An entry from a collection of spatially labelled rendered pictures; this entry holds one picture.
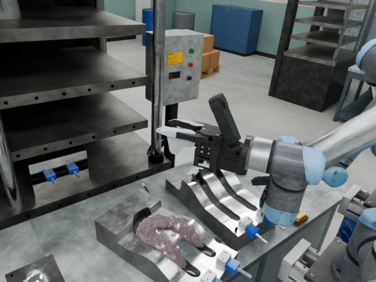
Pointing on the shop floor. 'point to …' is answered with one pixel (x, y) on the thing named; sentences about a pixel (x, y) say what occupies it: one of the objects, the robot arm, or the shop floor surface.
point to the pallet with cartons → (209, 57)
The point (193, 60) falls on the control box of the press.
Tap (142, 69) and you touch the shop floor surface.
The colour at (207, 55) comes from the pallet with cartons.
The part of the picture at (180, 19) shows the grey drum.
